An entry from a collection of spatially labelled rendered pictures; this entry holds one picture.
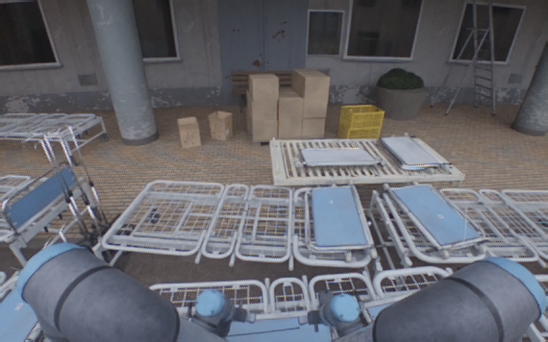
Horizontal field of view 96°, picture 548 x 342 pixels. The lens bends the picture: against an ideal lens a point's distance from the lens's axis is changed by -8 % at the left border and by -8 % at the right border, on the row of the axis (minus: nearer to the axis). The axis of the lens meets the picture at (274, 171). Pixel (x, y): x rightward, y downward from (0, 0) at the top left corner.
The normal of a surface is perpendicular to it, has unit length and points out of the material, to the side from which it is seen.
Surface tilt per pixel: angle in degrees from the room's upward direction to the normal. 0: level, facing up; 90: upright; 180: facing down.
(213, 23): 90
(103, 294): 23
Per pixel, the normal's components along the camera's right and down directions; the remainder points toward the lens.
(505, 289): 0.11, -0.71
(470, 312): -0.18, -0.60
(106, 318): 0.38, -0.33
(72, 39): 0.08, 0.51
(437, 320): -0.57, -0.56
